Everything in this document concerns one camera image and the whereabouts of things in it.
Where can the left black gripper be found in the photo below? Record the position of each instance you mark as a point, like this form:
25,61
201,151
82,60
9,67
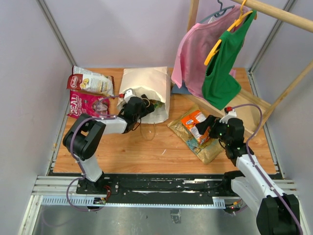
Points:
147,107

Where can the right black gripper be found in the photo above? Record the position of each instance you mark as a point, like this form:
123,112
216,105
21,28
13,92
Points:
212,121

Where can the orange Fox's candy packet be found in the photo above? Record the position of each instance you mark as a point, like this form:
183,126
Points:
190,121

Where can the green snack packet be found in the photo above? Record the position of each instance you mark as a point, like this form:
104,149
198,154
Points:
157,104

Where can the tan salt vinegar chips bag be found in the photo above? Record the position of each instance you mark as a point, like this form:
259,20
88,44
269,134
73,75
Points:
206,152

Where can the brown paper bag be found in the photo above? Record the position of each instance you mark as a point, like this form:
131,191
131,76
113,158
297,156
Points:
155,83

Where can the magenta crisps bag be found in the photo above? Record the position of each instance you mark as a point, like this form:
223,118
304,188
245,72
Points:
92,105

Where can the red white chips bag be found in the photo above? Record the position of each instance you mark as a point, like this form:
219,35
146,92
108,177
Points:
85,80

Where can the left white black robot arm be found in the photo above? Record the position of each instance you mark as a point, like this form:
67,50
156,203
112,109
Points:
83,138

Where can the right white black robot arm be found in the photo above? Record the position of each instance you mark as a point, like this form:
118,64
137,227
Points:
277,213

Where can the green tank top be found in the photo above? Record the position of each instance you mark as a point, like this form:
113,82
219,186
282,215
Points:
219,87

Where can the blue cloth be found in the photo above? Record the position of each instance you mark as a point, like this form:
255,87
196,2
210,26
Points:
182,90

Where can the wooden clothes rack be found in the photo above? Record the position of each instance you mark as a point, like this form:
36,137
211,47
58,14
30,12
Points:
253,110

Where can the pink t-shirt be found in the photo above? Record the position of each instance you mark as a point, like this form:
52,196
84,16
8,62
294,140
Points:
194,48

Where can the yellow hanger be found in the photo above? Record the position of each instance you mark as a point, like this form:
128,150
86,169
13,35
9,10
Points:
236,23

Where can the grey blue hanger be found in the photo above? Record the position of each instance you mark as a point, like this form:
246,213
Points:
222,10

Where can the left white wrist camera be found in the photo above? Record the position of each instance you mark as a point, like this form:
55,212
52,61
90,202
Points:
127,95

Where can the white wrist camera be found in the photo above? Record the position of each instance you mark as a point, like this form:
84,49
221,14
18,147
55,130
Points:
229,114
127,95

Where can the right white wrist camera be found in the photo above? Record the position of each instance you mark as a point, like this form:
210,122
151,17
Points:
229,114

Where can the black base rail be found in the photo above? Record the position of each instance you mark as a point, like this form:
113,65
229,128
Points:
159,189

